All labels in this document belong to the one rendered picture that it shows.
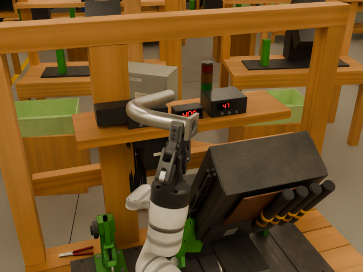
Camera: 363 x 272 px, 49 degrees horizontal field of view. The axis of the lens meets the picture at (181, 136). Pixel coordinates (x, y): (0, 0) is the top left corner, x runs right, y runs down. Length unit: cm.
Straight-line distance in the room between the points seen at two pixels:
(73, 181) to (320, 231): 123
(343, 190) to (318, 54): 237
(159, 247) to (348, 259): 141
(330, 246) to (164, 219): 145
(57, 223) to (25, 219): 178
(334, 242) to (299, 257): 24
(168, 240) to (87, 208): 297
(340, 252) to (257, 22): 113
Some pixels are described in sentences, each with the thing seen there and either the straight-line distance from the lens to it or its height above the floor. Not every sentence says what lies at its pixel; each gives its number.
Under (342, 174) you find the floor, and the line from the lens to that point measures 438.
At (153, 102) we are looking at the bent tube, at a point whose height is 191.
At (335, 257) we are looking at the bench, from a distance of 207.
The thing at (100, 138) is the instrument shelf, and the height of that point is 154.
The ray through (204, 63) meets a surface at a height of 173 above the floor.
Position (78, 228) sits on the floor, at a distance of 353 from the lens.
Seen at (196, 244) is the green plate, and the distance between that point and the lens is 162.
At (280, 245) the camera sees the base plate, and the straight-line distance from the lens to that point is 202.
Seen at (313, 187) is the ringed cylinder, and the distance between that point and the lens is 130.
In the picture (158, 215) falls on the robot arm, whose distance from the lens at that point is 75.
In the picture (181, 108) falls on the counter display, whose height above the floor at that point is 159.
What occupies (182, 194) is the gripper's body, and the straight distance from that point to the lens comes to 73.
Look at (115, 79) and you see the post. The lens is 157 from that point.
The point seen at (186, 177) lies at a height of 124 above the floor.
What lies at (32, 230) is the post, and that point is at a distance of 189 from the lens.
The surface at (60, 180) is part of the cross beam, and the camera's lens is 185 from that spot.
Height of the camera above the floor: 225
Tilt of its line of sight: 28 degrees down
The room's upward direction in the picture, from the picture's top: straight up
